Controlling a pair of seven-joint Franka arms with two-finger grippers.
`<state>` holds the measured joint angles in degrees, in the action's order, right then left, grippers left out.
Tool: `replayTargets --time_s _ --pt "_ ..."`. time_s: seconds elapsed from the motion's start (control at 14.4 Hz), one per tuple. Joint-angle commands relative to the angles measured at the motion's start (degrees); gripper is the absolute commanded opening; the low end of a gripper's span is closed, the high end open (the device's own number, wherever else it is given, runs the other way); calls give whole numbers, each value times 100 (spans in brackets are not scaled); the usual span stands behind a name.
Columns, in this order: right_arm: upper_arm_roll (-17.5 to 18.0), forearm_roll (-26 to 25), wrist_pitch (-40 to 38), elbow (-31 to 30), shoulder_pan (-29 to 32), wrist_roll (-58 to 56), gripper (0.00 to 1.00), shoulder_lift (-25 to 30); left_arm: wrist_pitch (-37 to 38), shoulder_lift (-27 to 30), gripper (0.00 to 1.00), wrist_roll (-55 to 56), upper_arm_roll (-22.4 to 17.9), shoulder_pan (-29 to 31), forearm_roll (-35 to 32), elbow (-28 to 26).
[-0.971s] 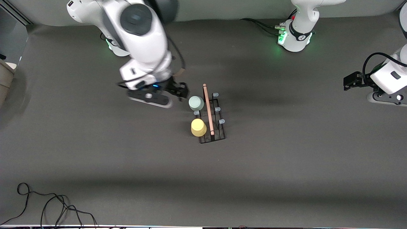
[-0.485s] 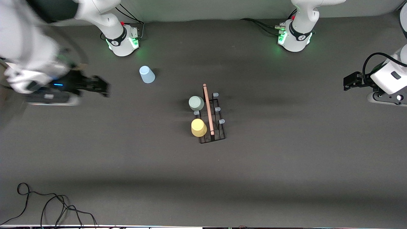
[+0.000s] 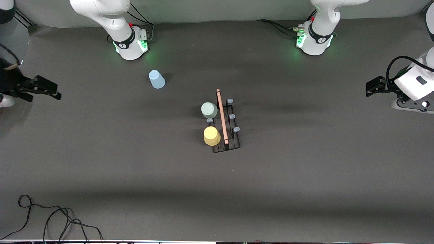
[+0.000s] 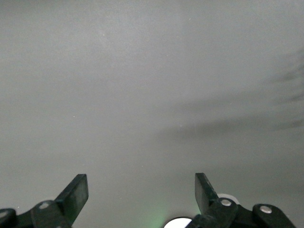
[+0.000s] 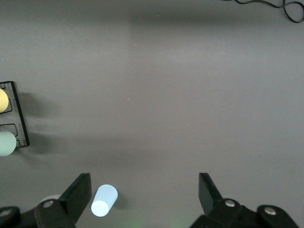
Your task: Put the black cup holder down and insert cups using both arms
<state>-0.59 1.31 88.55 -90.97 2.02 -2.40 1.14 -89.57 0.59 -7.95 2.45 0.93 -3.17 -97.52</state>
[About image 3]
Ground black wire cup holder rack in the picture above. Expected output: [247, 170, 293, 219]
[207, 89, 241, 154]

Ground pale green plastic cup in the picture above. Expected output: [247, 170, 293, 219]
[201, 102, 218, 119]

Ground yellow plastic cup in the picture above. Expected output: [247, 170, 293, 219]
[203, 126, 221, 146]

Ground light blue plastic cup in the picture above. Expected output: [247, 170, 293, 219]
[149, 70, 166, 89]

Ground dark grey table mat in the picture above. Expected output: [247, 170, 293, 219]
[0, 14, 434, 242]

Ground black frame rail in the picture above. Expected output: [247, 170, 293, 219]
[15, 9, 36, 27]

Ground thin black loose cable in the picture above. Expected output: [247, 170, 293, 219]
[0, 195, 104, 242]

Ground black right arm base cables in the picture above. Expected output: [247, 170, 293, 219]
[108, 3, 155, 44]

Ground black arm base cables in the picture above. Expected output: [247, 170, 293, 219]
[108, 3, 155, 44]
[256, 19, 302, 38]

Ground black left arm base cables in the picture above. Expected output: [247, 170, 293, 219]
[256, 19, 302, 38]

